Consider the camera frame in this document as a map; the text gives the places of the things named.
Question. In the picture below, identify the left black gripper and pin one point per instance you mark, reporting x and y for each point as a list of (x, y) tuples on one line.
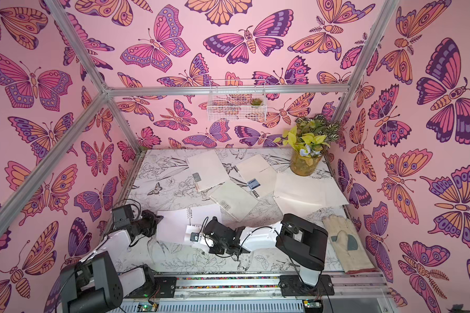
[(153, 220)]

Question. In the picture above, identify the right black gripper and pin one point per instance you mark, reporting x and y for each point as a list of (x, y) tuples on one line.
[(212, 231)]

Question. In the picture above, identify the small clear-spiral notebook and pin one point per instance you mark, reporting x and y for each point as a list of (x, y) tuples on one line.
[(176, 226)]

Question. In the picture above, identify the torn lined page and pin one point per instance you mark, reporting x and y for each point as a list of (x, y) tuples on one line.
[(302, 196)]

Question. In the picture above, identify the CAMP spiral notebook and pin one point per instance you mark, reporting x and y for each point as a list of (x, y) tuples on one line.
[(258, 174)]

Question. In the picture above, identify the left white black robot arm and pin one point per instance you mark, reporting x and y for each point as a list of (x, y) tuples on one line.
[(94, 284)]

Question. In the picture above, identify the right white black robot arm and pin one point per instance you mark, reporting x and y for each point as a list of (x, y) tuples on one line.
[(303, 242)]

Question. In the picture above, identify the potted green plant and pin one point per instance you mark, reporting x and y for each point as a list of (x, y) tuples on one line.
[(309, 139)]

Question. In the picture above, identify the beige oven mitt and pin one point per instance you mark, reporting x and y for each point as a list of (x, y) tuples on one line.
[(347, 245)]

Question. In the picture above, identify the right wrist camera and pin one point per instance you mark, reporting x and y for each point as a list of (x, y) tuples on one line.
[(192, 234)]

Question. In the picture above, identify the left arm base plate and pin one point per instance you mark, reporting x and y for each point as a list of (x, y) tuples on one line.
[(162, 287)]

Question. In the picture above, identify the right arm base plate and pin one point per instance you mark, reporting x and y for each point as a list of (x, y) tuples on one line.
[(291, 285)]

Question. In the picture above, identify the white wire basket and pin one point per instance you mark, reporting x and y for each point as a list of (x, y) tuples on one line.
[(237, 100)]

